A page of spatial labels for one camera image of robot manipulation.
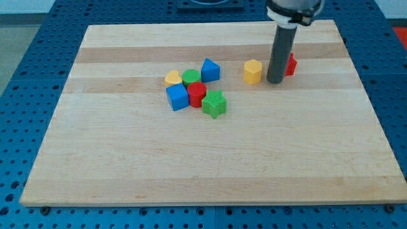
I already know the red star block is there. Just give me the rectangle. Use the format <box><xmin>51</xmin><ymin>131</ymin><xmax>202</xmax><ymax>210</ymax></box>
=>
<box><xmin>284</xmin><ymin>53</ymin><xmax>297</xmax><ymax>76</ymax></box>

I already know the light wooden board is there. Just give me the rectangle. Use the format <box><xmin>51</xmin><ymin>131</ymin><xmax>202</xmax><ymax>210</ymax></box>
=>
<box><xmin>20</xmin><ymin>20</ymin><xmax>406</xmax><ymax>207</ymax></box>

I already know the yellow heart block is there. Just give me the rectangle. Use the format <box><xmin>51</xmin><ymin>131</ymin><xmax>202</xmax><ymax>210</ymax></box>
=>
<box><xmin>164</xmin><ymin>70</ymin><xmax>183</xmax><ymax>87</ymax></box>

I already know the blue triangle block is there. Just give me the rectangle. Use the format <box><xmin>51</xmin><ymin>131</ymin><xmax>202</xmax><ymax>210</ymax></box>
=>
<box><xmin>201</xmin><ymin>59</ymin><xmax>220</xmax><ymax>83</ymax></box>

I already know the green cylinder block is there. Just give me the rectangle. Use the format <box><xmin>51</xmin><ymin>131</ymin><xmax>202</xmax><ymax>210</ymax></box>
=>
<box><xmin>181</xmin><ymin>69</ymin><xmax>201</xmax><ymax>88</ymax></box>

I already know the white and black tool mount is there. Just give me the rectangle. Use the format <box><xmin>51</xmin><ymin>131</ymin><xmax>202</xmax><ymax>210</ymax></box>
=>
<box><xmin>266</xmin><ymin>0</ymin><xmax>324</xmax><ymax>29</ymax></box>

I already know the blue cube block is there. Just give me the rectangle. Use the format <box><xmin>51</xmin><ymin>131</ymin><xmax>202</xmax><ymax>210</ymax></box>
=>
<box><xmin>166</xmin><ymin>83</ymin><xmax>190</xmax><ymax>111</ymax></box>

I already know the yellow hexagon block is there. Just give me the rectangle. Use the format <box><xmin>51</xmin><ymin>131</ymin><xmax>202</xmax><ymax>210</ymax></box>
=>
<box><xmin>244</xmin><ymin>59</ymin><xmax>263</xmax><ymax>85</ymax></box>

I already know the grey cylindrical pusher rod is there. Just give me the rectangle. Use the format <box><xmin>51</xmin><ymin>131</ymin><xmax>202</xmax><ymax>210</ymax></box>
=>
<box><xmin>266</xmin><ymin>25</ymin><xmax>297</xmax><ymax>84</ymax></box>

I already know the red cylinder block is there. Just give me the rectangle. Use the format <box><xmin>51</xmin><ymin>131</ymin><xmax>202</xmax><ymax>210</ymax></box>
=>
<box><xmin>187</xmin><ymin>82</ymin><xmax>207</xmax><ymax>108</ymax></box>

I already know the green star block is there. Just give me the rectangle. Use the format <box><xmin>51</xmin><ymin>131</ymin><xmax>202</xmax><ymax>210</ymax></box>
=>
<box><xmin>202</xmin><ymin>90</ymin><xmax>227</xmax><ymax>119</ymax></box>

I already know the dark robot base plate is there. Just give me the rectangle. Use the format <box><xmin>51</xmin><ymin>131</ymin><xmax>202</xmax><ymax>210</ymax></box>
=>
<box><xmin>176</xmin><ymin>0</ymin><xmax>245</xmax><ymax>11</ymax></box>

